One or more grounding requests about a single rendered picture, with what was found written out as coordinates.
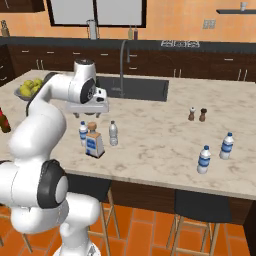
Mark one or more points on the dark brown island base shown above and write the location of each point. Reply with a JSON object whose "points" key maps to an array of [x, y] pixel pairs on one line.
{"points": [[146, 196]]}

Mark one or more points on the dark-top brown shaker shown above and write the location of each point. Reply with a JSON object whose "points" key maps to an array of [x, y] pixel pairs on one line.
{"points": [[202, 115]]}

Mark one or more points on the square glass bottle with cork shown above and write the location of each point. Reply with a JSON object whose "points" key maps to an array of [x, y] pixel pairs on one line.
{"points": [[94, 143]]}

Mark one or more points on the grey fruit bowl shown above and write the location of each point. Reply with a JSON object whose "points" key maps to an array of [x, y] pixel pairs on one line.
{"points": [[20, 94]]}

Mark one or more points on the white cup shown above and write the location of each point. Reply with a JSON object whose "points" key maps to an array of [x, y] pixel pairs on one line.
{"points": [[244, 5]]}

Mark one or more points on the grey curved tap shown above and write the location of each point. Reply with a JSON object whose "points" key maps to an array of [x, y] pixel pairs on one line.
{"points": [[122, 66]]}

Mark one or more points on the grey wall outlet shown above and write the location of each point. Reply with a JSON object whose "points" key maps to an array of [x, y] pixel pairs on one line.
{"points": [[209, 24]]}

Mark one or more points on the yellow-green pear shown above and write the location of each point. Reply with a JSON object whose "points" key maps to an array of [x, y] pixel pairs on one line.
{"points": [[29, 83], [38, 82], [25, 90]]}

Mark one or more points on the brown glass bottle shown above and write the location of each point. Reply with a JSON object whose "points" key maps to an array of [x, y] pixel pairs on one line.
{"points": [[4, 124]]}

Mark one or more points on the clear plastic bottle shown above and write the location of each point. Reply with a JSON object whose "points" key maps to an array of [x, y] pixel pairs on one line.
{"points": [[113, 134]]}

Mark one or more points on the hob with grey grates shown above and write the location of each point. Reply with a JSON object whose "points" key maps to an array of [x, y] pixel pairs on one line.
{"points": [[180, 43]]}

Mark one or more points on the blue-label plastic bottle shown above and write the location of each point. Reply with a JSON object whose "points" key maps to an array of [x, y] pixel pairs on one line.
{"points": [[203, 160], [227, 146], [83, 134]]}

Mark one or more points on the white-top brown shaker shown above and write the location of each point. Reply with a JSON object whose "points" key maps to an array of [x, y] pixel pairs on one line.
{"points": [[191, 115]]}

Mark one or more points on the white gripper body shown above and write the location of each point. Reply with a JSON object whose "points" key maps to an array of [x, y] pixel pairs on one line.
{"points": [[87, 106]]}

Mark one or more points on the dark brown cupboard run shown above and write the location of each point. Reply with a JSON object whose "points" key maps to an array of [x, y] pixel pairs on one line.
{"points": [[200, 65]]}

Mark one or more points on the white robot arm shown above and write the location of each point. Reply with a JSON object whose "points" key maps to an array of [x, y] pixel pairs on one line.
{"points": [[33, 140]]}

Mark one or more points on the pale oil bottle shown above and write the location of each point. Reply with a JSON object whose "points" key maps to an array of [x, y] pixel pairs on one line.
{"points": [[130, 33]]}

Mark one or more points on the dark grey sink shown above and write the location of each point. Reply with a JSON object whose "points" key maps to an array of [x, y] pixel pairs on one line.
{"points": [[143, 88]]}

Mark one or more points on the black-framed window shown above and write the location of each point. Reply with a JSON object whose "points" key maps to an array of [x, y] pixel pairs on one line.
{"points": [[96, 11]]}

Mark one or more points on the dark red bottle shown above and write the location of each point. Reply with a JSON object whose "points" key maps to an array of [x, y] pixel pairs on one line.
{"points": [[135, 33]]}

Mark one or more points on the dark brown wall cupboard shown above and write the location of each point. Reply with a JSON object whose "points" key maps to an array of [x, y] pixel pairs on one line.
{"points": [[21, 5]]}

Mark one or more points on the tall grey grinder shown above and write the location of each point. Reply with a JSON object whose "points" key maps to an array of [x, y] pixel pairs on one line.
{"points": [[4, 29]]}

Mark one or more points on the dark wall shelf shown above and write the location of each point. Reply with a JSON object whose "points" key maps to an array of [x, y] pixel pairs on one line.
{"points": [[236, 11]]}

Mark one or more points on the black-seat wooden stool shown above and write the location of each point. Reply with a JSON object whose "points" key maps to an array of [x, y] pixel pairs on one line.
{"points": [[201, 206], [93, 186]]}

